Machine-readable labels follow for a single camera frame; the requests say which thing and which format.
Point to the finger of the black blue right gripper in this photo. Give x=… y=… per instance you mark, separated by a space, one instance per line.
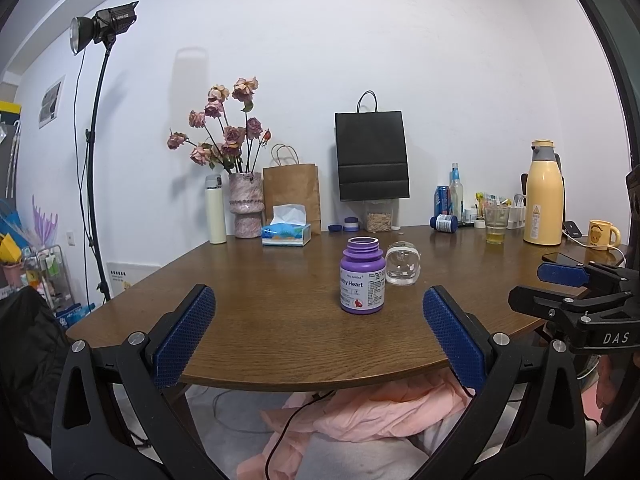
x=525 y=419

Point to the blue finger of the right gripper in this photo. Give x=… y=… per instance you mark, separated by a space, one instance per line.
x=555 y=273

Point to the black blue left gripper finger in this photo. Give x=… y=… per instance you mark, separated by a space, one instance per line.
x=112 y=417

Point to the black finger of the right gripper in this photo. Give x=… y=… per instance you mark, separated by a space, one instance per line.
x=548 y=305

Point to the blue soda can upright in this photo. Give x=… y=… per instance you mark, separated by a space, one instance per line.
x=442 y=201

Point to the black smartphone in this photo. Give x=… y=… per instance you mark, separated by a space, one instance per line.
x=560 y=259

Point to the yellow mug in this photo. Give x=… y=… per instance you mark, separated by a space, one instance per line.
x=603 y=235

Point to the yellow thermos jug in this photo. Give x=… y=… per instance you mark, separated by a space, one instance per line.
x=544 y=197

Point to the snack packets pile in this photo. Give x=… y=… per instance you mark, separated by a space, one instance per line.
x=516 y=205

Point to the glass with yellow liquid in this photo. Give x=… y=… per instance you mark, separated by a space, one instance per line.
x=496 y=219

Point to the pink cloth under table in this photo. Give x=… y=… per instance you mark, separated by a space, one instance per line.
x=398 y=409

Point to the blue can lying down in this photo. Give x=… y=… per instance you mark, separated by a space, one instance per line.
x=444 y=223

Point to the white box with label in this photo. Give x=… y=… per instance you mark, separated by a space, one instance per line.
x=124 y=275

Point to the clear jar of oats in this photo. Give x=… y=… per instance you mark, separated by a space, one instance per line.
x=378 y=216

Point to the purple supplement bottle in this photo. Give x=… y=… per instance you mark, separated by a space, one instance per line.
x=362 y=276

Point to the small blue lid container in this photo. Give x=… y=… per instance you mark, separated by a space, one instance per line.
x=351 y=224

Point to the black paper bag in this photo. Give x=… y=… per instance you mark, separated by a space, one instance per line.
x=371 y=151

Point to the cream thermos bottle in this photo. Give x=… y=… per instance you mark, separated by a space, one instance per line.
x=214 y=206

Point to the blue tissue box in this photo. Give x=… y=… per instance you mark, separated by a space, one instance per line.
x=288 y=227

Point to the pink ceramic vase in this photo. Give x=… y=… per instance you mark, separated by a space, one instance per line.
x=246 y=202

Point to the brown paper bag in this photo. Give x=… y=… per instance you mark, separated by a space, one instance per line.
x=290 y=181

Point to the dried pink roses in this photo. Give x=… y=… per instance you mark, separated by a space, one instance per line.
x=233 y=137

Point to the studio light on stand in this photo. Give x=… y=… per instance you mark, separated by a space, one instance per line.
x=103 y=28

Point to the wire rack with items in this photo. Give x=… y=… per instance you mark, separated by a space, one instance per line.
x=45 y=270

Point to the wall picture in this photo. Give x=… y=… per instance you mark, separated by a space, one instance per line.
x=50 y=103

